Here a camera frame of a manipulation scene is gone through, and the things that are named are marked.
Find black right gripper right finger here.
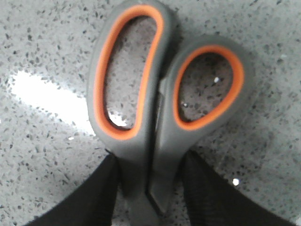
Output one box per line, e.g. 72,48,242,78
181,151,292,226

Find grey orange scissors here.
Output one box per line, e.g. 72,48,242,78
87,0,253,226

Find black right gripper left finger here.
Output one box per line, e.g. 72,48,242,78
27,154,120,226

